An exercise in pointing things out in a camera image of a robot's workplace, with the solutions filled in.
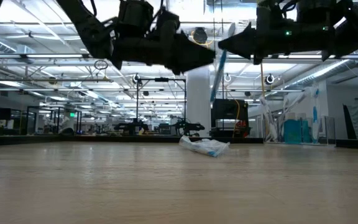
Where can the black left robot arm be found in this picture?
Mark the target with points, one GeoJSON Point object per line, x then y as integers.
{"type": "Point", "coordinates": [89, 28]}

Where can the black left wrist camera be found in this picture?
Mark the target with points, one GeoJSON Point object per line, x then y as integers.
{"type": "Point", "coordinates": [168, 23]}

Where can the black leaning panel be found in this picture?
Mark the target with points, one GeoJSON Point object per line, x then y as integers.
{"type": "Point", "coordinates": [350, 127]}

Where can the black screen on cart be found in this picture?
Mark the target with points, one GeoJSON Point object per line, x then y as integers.
{"type": "Point", "coordinates": [228, 112]}

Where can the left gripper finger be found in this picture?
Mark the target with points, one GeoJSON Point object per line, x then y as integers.
{"type": "Point", "coordinates": [194, 51]}
{"type": "Point", "coordinates": [194, 66]}

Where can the black ceiling dome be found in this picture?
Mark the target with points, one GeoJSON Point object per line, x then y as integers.
{"type": "Point", "coordinates": [136, 78]}

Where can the black background robot arm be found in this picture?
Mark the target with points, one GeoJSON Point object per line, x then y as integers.
{"type": "Point", "coordinates": [130, 126]}
{"type": "Point", "coordinates": [188, 127]}

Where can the clear acrylic organizer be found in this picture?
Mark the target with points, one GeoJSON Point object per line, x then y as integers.
{"type": "Point", "coordinates": [326, 132]}

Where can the black frame enclosure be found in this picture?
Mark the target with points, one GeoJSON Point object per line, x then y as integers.
{"type": "Point", "coordinates": [27, 123]}

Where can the blue toothbrush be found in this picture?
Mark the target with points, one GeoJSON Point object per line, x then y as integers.
{"type": "Point", "coordinates": [205, 147]}
{"type": "Point", "coordinates": [318, 130]}
{"type": "Point", "coordinates": [315, 115]}
{"type": "Point", "coordinates": [221, 67]}

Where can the purple toothbrush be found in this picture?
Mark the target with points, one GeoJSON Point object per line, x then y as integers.
{"type": "Point", "coordinates": [266, 115]}

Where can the black gantry frame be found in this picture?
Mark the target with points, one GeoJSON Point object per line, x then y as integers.
{"type": "Point", "coordinates": [162, 79]}

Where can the white round pillar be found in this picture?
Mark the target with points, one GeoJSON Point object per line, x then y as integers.
{"type": "Point", "coordinates": [198, 105]}

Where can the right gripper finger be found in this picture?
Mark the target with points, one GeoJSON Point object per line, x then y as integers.
{"type": "Point", "coordinates": [244, 43]}

